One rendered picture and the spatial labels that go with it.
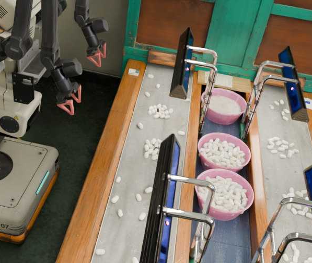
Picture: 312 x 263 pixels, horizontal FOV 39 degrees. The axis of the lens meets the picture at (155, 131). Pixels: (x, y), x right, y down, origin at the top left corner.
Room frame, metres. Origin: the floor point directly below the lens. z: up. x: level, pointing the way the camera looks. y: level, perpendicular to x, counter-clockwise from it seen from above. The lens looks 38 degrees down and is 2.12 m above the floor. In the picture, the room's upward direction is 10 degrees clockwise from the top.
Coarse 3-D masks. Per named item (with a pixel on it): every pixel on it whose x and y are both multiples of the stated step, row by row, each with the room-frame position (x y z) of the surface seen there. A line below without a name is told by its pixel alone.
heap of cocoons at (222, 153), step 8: (208, 144) 1.76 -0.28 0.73; (216, 144) 1.77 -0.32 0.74; (224, 144) 1.77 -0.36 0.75; (232, 144) 1.78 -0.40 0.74; (208, 152) 1.70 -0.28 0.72; (216, 152) 1.69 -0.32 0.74; (224, 152) 1.71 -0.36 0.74; (232, 152) 1.72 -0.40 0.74; (240, 152) 1.73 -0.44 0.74; (216, 160) 1.63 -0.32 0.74; (224, 160) 1.65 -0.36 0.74; (232, 160) 1.65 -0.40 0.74; (240, 160) 1.69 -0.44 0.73
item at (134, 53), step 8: (128, 48) 2.44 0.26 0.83; (136, 48) 2.45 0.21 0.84; (128, 56) 2.45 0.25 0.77; (136, 56) 2.45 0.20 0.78; (144, 56) 2.44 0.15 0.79; (152, 64) 2.46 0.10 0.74; (160, 64) 2.48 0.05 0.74; (216, 64) 2.44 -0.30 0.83; (224, 64) 2.44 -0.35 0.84; (192, 72) 2.45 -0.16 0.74; (224, 72) 2.44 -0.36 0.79; (232, 72) 2.44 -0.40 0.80; (240, 72) 2.44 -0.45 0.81; (248, 72) 2.44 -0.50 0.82; (256, 72) 2.44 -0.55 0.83; (120, 80) 2.45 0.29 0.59; (280, 88) 2.45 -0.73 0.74; (304, 88) 2.43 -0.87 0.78
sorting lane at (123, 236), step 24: (168, 72) 2.40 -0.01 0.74; (144, 96) 2.08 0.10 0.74; (168, 96) 2.13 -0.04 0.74; (144, 120) 1.86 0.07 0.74; (168, 120) 1.90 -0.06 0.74; (144, 144) 1.66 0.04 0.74; (120, 168) 1.46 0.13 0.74; (144, 168) 1.49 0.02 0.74; (120, 192) 1.31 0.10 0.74; (144, 192) 1.34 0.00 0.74; (120, 240) 1.07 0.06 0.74
